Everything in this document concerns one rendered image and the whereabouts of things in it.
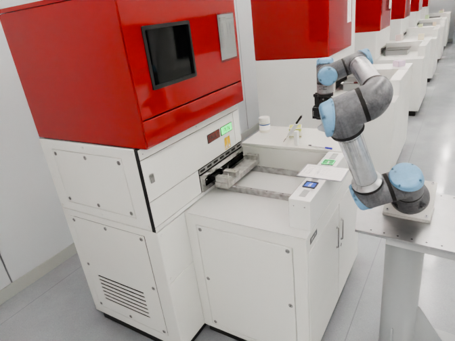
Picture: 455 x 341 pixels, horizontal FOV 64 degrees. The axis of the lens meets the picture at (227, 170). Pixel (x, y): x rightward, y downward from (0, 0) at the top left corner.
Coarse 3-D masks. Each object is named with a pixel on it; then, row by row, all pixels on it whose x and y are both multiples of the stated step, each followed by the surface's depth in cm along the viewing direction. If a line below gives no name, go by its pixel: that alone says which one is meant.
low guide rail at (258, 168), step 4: (252, 168) 213; (256, 168) 212; (260, 168) 210; (264, 168) 209; (268, 168) 207; (272, 168) 206; (276, 168) 206; (280, 168) 205; (264, 172) 210; (268, 172) 208; (272, 172) 207; (276, 172) 205; (280, 172) 204; (284, 172) 203; (288, 172) 201; (292, 172) 200; (296, 172) 199; (292, 176) 201; (296, 176) 200
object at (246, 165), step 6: (240, 162) 212; (246, 162) 211; (252, 162) 210; (258, 162) 215; (234, 168) 205; (240, 168) 204; (246, 168) 203; (240, 174) 198; (234, 180) 193; (216, 186) 192; (222, 186) 190; (228, 186) 188
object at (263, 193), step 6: (234, 186) 191; (240, 186) 190; (240, 192) 190; (246, 192) 187; (252, 192) 186; (258, 192) 183; (264, 192) 181; (270, 192) 180; (276, 192) 179; (276, 198) 179; (282, 198) 177
